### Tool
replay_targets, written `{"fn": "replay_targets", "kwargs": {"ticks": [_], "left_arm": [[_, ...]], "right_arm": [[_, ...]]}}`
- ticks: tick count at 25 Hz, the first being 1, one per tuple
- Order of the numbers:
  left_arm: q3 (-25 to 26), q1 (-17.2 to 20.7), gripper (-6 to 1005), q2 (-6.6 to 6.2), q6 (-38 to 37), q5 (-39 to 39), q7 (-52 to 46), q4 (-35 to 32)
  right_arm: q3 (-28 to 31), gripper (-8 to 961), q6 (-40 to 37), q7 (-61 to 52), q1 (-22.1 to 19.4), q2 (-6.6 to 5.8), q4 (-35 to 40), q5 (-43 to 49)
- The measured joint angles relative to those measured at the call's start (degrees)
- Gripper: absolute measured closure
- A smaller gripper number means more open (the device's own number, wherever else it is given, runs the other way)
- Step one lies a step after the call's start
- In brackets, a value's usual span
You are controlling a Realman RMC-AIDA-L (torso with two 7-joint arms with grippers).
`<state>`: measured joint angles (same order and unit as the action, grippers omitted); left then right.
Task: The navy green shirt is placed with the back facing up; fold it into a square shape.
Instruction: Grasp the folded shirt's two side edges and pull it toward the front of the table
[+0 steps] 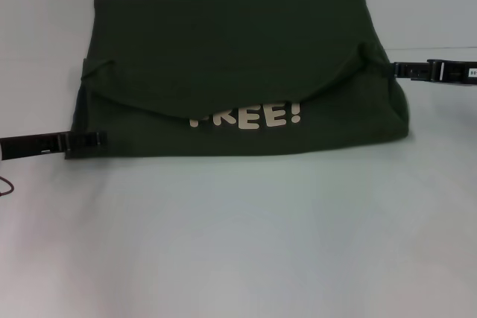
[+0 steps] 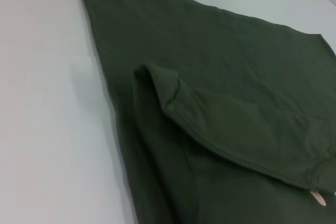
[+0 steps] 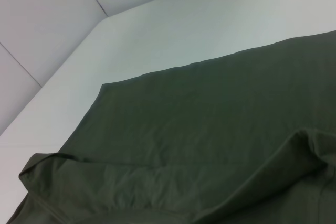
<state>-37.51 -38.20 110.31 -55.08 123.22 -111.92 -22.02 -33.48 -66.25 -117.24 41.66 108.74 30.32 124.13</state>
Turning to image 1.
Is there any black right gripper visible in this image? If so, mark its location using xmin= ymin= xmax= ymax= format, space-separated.
xmin=383 ymin=58 xmax=477 ymax=89

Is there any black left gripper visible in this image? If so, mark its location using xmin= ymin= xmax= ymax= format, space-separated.
xmin=0 ymin=130 xmax=109 ymax=161

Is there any dark green t-shirt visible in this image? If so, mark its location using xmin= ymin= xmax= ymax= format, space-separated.
xmin=65 ymin=0 xmax=411 ymax=161

